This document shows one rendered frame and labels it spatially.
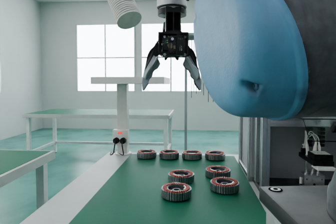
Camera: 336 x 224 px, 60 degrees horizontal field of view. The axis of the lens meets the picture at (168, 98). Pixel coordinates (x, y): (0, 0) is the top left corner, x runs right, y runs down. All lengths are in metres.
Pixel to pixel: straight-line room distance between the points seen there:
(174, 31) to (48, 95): 7.73
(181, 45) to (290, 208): 0.45
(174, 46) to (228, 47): 0.50
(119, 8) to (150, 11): 5.86
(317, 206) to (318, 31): 0.22
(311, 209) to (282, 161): 1.00
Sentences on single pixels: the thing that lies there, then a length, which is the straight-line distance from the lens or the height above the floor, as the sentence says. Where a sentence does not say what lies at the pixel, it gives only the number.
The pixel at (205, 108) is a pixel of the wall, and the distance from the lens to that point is 7.44.
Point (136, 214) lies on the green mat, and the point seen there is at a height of 0.75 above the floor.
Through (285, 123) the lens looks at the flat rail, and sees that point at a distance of 1.16.
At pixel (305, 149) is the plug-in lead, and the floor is 0.91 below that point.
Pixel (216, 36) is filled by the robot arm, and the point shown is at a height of 1.20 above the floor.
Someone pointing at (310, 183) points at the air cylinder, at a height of 0.79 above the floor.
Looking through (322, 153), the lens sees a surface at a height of 0.92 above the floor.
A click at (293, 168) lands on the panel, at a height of 0.81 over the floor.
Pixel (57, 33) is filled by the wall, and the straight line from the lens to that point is 8.33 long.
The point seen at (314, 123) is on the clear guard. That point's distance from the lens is 0.97.
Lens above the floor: 1.17
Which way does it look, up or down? 3 degrees down
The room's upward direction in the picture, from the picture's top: straight up
